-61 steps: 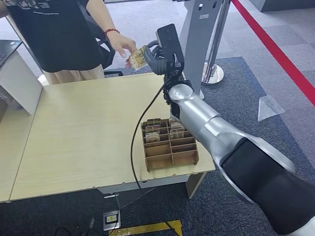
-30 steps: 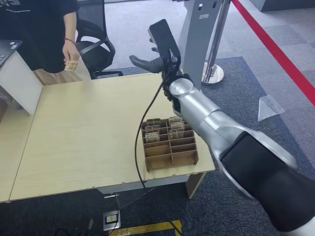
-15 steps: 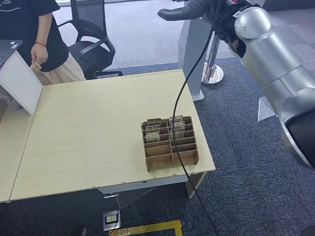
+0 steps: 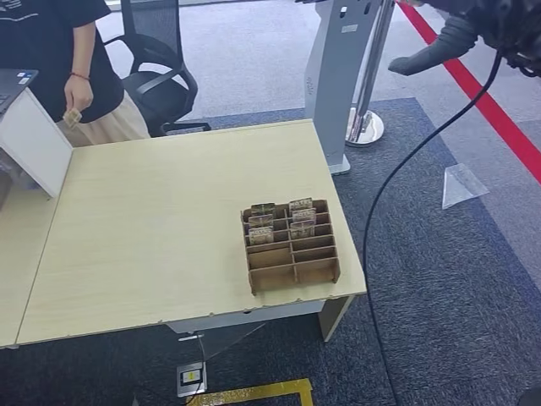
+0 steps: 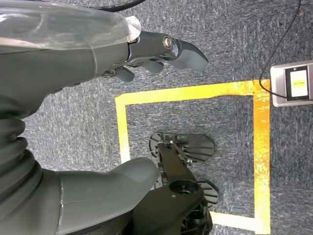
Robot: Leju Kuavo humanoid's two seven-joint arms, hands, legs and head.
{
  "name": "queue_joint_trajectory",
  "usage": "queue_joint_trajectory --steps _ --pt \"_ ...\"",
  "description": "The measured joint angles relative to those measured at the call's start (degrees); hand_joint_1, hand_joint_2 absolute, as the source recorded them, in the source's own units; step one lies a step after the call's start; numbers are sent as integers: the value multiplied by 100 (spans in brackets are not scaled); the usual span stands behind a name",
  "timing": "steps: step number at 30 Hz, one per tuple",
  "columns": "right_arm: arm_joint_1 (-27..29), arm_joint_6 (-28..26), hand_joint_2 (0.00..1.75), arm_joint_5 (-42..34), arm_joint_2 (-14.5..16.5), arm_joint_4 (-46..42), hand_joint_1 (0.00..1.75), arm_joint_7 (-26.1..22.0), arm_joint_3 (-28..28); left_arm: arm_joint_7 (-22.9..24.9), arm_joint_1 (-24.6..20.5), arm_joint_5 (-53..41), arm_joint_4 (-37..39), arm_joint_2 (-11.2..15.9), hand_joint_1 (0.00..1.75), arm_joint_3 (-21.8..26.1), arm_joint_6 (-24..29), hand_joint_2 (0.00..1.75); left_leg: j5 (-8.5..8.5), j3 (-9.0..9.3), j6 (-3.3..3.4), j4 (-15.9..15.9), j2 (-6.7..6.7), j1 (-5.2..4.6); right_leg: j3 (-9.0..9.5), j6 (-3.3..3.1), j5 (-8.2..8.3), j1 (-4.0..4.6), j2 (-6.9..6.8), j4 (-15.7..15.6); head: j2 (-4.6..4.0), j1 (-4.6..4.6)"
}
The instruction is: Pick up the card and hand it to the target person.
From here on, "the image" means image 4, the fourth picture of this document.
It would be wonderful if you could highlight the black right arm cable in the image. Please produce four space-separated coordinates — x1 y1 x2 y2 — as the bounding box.
361 47 506 406

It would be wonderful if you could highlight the person's left hand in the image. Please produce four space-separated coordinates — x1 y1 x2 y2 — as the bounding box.
63 74 94 113

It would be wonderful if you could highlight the person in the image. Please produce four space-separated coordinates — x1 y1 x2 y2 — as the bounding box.
0 0 151 149

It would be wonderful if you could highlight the clear acrylic sheet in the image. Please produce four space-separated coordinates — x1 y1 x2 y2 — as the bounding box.
196 321 268 365
441 163 490 211

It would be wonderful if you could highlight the red barrier band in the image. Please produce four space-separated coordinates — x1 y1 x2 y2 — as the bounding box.
397 0 541 186

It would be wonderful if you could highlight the silver floor outlet box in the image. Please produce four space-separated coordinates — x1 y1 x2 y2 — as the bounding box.
176 361 208 399

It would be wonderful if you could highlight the black office chair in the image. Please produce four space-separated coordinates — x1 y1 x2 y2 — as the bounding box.
103 0 213 139

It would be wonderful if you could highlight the wooden card holder tray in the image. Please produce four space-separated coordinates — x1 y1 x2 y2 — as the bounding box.
241 197 341 297

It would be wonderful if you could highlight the thin black floor cable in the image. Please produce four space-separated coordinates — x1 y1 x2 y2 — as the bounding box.
185 335 208 406

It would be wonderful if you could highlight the dark laptop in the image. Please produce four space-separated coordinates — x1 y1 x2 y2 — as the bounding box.
0 68 39 116

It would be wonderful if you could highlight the grey kiosk pillar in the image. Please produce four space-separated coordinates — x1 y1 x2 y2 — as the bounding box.
295 0 386 176

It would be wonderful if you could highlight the white box stand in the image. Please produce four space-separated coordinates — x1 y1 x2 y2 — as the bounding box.
0 86 74 199

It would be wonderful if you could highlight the grey desk crossbar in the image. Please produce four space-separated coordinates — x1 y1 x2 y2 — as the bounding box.
167 301 325 336

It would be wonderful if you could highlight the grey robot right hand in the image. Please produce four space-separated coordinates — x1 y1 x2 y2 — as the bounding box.
388 0 541 80

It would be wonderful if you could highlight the chrome stanchion post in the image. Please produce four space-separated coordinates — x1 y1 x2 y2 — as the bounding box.
345 0 398 149

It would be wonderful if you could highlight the beige desk leg panel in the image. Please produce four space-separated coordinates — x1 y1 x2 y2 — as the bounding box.
316 295 355 343

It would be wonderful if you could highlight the yellow floor tape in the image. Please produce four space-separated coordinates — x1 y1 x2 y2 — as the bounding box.
186 378 315 406

